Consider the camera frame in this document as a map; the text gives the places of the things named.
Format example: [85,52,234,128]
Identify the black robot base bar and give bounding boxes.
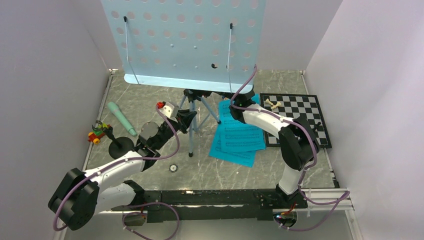
[113,188,308,223]

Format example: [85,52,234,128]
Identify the mint green toy microphone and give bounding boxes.
[107,101,137,137]

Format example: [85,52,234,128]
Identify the teal sheet music page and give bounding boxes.
[208,129,256,168]
[218,100,266,153]

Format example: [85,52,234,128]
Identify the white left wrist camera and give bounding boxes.
[156,101,180,120]

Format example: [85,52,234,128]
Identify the black microphone desk stand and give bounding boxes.
[92,120,135,160]

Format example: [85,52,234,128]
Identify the cream chess piece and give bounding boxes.
[264,98,274,107]
[271,101,282,110]

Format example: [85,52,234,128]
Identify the black chess piece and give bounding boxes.
[313,122,322,131]

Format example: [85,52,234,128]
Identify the light blue music stand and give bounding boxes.
[100,0,268,158]

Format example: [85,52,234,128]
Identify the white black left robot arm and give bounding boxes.
[47,108,197,231]

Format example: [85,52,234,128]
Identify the red green brick toy car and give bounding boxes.
[87,123,111,145]

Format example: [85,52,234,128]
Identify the black white chessboard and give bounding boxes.
[258,93,333,149]

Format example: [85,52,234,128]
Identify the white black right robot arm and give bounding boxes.
[229,91,320,208]

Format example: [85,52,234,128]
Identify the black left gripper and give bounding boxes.
[154,109,196,150]

